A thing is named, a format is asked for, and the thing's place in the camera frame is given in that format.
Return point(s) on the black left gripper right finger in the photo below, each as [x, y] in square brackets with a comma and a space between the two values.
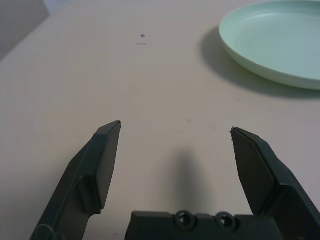
[270, 180]

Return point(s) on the mint green plate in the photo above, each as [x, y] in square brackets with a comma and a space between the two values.
[275, 37]

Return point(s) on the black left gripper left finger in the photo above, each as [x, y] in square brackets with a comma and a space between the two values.
[85, 175]

